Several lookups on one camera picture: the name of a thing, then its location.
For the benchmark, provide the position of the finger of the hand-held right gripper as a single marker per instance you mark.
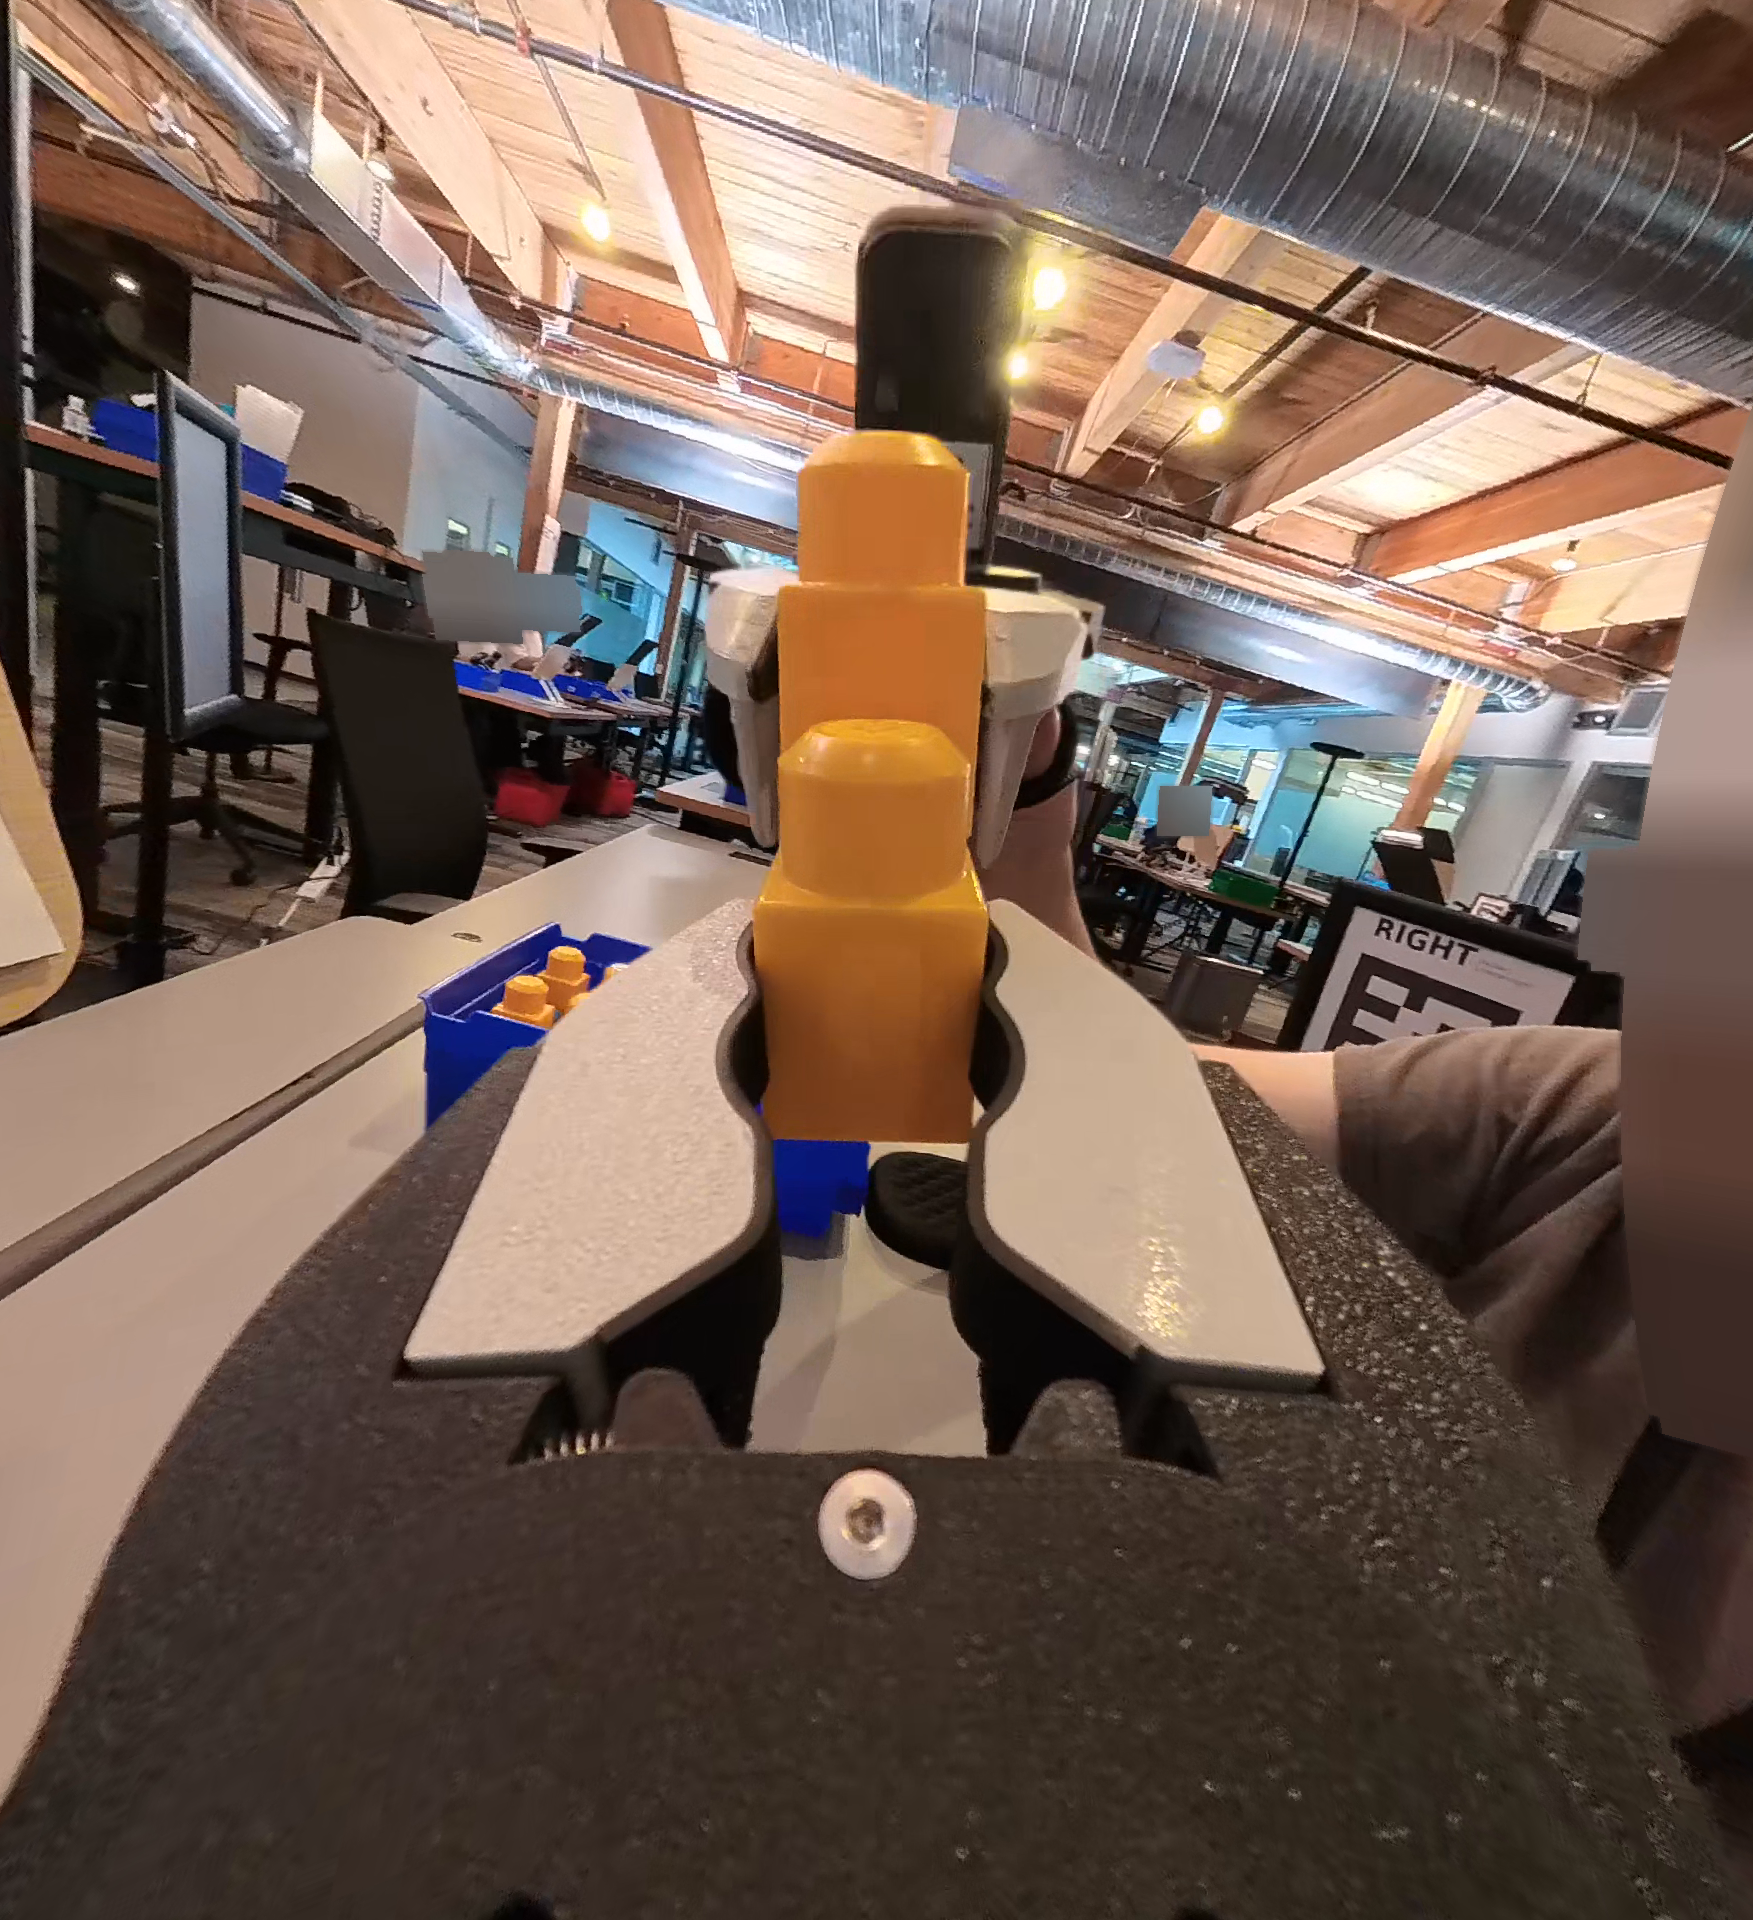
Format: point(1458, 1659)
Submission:
point(1035, 646)
point(742, 631)

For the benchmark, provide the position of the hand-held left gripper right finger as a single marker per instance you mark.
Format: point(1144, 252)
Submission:
point(1139, 1184)

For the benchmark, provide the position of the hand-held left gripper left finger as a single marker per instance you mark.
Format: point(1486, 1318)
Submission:
point(608, 1184)

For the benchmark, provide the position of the blue plastic bin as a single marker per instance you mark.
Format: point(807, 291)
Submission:
point(464, 1064)

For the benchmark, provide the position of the person's right hand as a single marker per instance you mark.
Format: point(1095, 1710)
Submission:
point(1049, 885)

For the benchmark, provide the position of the round ceiling lamp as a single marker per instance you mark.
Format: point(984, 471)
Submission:
point(1049, 285)

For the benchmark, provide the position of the row of office desks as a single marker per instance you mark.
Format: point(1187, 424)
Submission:
point(563, 713)

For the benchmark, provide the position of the grey waste bin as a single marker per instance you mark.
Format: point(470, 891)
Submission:
point(1214, 998)

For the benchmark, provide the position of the red bag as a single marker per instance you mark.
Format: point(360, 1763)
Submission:
point(528, 801)
point(604, 794)

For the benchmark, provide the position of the black armrest pad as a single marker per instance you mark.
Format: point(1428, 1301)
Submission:
point(918, 1201)

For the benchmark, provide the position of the black floor lamp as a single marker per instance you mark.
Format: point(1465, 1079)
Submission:
point(1335, 749)

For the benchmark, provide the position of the metal sprinkler pipe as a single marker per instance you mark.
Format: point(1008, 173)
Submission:
point(1268, 299)

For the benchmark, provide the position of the framed marker code sign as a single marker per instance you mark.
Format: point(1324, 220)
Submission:
point(1432, 978)

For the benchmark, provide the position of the black high-back office chair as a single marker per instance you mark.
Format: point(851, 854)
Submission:
point(405, 766)

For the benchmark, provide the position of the wooden top black desk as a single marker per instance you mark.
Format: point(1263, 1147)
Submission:
point(292, 524)

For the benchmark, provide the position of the black swivel chair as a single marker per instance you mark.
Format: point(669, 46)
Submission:
point(261, 730)

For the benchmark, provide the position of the framed grey screen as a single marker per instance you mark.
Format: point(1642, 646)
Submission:
point(200, 557)
point(2, 376)

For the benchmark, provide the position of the blue storage bin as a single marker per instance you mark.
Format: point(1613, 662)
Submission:
point(124, 424)

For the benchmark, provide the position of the silver ceiling air duct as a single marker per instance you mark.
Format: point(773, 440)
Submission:
point(1415, 136)

